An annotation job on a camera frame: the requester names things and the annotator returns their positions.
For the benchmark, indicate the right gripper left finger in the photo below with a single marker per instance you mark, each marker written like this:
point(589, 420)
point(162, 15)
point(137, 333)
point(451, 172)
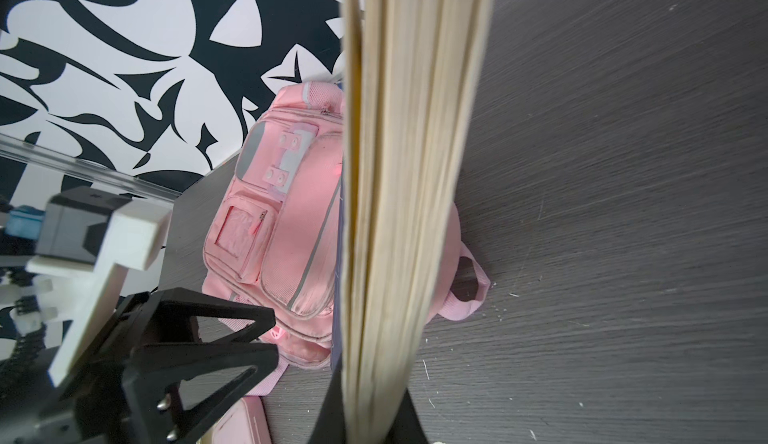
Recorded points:
point(330, 425)

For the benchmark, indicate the blue book yellow label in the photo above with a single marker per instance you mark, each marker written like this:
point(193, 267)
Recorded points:
point(411, 73)

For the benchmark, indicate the pink student backpack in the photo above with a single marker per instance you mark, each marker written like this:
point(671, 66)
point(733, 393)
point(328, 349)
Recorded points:
point(274, 239)

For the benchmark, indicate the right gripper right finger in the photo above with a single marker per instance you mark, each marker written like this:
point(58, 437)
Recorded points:
point(406, 427)

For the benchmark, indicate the pink pencil case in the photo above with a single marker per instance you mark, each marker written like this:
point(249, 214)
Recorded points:
point(244, 423)

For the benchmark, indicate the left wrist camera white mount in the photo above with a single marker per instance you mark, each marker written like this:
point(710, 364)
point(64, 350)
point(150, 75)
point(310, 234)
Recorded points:
point(68, 262)

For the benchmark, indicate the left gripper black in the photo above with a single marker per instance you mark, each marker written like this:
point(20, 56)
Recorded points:
point(147, 377)

